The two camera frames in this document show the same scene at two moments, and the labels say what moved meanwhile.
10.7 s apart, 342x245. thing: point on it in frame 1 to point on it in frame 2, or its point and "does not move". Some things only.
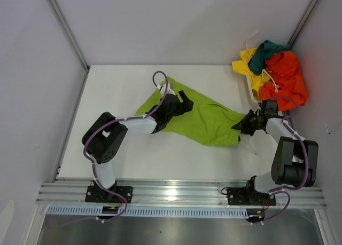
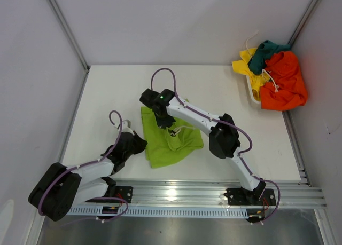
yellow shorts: [242, 66] does not move
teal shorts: [263, 53] does not move
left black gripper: [185, 107] to [141, 143]
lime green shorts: [209, 121] to [163, 149]
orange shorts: [288, 87] does not move
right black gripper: [242, 125] to [164, 124]
